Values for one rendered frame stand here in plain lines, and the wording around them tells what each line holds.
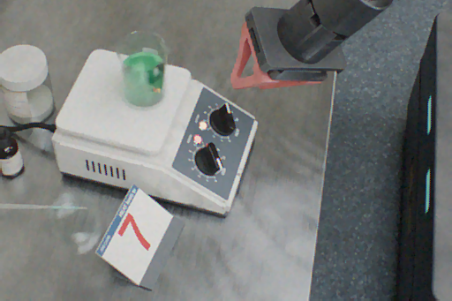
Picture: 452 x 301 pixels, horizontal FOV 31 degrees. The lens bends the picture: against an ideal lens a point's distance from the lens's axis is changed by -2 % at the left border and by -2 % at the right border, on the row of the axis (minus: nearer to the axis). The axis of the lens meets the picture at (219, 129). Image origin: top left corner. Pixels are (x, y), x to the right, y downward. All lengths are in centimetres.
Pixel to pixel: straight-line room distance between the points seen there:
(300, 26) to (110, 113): 23
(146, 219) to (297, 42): 25
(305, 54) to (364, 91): 127
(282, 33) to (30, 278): 36
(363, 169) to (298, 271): 104
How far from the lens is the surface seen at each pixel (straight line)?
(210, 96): 92
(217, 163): 86
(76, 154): 89
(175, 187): 87
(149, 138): 85
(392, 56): 214
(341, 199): 184
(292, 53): 78
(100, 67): 92
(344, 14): 73
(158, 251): 87
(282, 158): 95
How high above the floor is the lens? 151
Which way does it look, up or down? 52 degrees down
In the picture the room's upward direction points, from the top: 3 degrees clockwise
